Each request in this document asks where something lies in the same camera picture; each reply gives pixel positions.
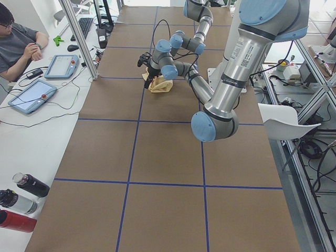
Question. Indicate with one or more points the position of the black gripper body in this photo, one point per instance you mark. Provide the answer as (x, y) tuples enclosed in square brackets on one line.
[(152, 70)]

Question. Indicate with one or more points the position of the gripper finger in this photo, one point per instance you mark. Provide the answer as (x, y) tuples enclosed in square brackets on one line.
[(147, 83)]

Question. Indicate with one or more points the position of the cream long-sleeve printed shirt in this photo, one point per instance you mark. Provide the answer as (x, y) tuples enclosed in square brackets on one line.
[(159, 85)]

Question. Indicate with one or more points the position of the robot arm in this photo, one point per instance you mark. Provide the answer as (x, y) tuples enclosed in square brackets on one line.
[(256, 25), (198, 12)]

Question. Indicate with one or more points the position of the black keyboard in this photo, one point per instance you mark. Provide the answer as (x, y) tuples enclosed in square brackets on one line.
[(85, 24)]

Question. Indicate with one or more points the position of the black computer mouse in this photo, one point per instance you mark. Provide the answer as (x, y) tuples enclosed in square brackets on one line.
[(71, 48)]

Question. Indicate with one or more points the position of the far blue teach pendant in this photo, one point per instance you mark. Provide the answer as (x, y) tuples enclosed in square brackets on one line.
[(62, 67)]

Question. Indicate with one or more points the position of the blue teach pendant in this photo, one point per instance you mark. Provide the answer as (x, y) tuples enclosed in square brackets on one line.
[(33, 97), (62, 67)]

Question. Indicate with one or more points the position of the brown table mat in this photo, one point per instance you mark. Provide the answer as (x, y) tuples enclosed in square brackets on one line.
[(134, 177)]

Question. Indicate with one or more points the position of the green clamp tool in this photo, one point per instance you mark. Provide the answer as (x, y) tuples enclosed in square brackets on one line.
[(57, 40)]

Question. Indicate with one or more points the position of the black power adapter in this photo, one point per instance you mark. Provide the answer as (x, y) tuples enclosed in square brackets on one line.
[(35, 73)]

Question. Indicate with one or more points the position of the near blue teach pendant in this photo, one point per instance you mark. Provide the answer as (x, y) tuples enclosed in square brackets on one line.
[(33, 97)]

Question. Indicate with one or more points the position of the seated person grey shirt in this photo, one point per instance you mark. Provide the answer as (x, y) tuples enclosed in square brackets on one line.
[(20, 46)]

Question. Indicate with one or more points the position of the black water bottle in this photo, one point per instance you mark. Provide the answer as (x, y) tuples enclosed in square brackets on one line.
[(31, 184)]

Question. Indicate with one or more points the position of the clear steel water bottle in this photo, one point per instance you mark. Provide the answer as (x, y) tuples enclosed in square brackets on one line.
[(16, 202)]

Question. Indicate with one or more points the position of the red water bottle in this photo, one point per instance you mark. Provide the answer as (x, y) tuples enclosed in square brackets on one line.
[(13, 221)]

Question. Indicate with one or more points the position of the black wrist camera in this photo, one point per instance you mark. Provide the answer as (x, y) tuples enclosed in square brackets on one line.
[(144, 59)]

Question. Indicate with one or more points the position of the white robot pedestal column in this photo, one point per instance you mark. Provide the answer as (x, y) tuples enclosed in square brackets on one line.
[(233, 37)]

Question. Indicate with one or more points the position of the grey aluminium frame post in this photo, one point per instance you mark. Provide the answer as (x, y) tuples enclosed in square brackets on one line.
[(76, 30)]

